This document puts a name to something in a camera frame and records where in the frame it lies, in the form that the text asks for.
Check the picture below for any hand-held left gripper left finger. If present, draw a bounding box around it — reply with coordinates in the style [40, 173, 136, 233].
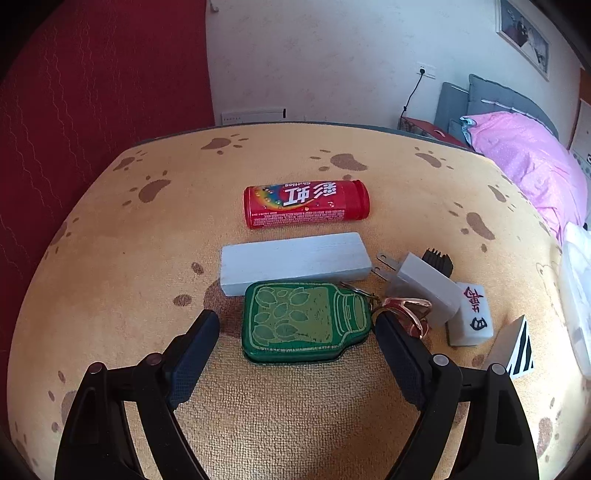
[54, 309, 221, 480]

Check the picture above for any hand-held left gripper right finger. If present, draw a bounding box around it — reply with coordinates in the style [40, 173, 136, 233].
[373, 316, 540, 480]

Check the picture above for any rose gold carabiner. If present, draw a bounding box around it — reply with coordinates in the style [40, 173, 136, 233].
[369, 298, 433, 341]

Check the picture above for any grey power adapter plug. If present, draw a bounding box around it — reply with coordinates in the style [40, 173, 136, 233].
[373, 251, 462, 328]

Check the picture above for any white mahjong tile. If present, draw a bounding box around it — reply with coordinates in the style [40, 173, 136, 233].
[445, 281, 495, 347]

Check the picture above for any black ribbed cap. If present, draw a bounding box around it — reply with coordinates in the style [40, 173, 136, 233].
[422, 248, 453, 278]

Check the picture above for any white black-striped block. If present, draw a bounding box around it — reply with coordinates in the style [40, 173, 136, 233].
[485, 315, 535, 380]

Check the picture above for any green jar-shaped tin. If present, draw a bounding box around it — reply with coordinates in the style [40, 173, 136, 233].
[241, 281, 374, 366]

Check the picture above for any yellow paw-print blanket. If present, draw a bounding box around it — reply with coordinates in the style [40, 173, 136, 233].
[7, 122, 587, 480]

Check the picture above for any pale grey wooden block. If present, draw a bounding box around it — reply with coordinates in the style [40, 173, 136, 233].
[220, 232, 374, 297]

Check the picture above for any red candy tube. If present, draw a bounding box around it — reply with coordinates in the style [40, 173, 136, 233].
[244, 179, 371, 230]

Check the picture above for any red cardboard box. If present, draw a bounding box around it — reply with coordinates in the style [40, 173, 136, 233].
[398, 116, 469, 148]

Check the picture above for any pink dotted duvet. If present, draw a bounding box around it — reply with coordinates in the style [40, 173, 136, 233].
[462, 112, 591, 245]

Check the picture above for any red curtain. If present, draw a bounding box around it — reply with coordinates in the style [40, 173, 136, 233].
[0, 0, 215, 370]

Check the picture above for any grey padded headboard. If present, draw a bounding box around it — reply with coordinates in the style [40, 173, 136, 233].
[436, 74, 559, 144]

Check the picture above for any white wall socket panel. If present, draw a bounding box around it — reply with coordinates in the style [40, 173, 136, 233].
[221, 107, 286, 124]

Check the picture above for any black power cable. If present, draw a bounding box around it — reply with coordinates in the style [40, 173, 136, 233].
[399, 71, 426, 130]

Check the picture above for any framed wall picture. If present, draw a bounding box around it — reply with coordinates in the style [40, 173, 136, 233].
[496, 0, 552, 81]

